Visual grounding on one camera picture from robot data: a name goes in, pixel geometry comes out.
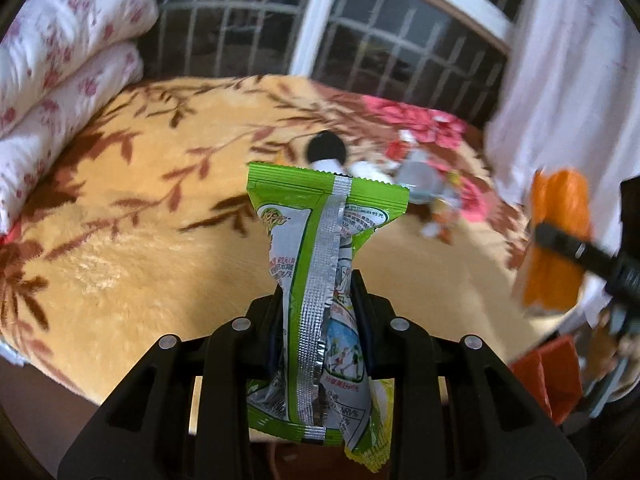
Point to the yellow snack packet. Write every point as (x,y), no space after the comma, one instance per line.
(377,420)

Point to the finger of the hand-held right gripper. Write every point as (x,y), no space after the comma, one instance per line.
(575,250)

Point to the red wrapper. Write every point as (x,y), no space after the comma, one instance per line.
(398,150)

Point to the floral fleece blanket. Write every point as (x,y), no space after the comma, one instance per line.
(150,235)

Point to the white curtain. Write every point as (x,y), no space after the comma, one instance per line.
(565,85)

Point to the crumpled white tissue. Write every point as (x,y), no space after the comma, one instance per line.
(372,171)

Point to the folded white floral quilt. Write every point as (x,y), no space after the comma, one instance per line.
(65,60)

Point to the black round fluffy object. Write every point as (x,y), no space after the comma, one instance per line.
(326,146)

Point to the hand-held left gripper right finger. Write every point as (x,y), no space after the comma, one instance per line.
(372,320)

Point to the small white bottle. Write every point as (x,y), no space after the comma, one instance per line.
(327,165)

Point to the orange snack packet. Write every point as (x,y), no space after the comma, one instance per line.
(560,200)

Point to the barred window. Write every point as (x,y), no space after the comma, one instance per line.
(380,35)

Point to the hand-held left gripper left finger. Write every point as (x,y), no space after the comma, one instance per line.
(257,322)

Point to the green snack packet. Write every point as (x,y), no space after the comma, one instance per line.
(310,240)

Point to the orange plastic bag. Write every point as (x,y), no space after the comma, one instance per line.
(547,375)

